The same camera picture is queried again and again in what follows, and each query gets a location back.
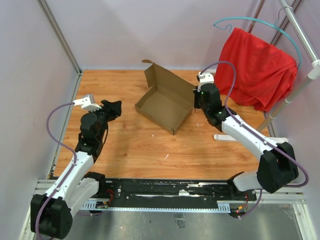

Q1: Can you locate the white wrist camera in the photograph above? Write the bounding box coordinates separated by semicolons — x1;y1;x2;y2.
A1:
73;94;102;112
197;72;215;92

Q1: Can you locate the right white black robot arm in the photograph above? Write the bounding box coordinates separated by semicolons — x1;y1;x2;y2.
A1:
193;83;299;200

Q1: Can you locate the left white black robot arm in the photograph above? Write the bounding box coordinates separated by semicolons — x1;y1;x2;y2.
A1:
30;94;122;240

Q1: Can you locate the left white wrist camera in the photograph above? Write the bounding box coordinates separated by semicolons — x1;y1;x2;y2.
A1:
73;94;102;112

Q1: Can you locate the teal clothes hanger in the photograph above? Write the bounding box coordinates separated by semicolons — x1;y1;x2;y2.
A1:
212;16;303;68

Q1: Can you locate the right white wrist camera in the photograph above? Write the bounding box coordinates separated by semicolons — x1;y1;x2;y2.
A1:
197;72;215;92

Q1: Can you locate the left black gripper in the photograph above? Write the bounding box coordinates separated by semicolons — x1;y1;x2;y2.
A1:
88;99;122;141

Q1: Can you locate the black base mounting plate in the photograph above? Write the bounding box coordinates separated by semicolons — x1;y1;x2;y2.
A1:
82;178;257;213

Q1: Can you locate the white clothes rack stand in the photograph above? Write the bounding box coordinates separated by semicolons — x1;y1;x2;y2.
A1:
212;0;320;143

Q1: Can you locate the red cloth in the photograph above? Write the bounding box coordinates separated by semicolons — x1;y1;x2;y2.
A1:
214;28;298;112

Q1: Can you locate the brown cardboard box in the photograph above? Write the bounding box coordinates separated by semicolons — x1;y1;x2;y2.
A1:
135;59;195;135

